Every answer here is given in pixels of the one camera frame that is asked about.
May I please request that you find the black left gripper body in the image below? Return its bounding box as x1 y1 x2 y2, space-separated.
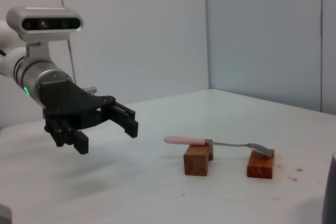
36 80 117 132

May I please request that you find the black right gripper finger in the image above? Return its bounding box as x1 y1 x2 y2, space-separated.
0 204 13 224

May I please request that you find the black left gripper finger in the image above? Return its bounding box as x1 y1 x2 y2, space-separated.
44 115 90 156
99 102 139 138

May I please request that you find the pink handled metal spoon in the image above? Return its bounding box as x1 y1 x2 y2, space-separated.
163 135 276 158

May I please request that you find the dark grey ceramic cup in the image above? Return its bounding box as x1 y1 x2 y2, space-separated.
322 152 336 224

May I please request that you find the wooden block with arch notch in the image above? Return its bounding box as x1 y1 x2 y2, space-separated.
183 140 215 176

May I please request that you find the solid rectangular wooden block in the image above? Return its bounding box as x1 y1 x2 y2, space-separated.
246 148 276 180

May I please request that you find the left wrist camera mount bracket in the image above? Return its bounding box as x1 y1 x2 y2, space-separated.
25 40 55 65

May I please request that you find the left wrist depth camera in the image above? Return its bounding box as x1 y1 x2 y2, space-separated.
5 6 84 43

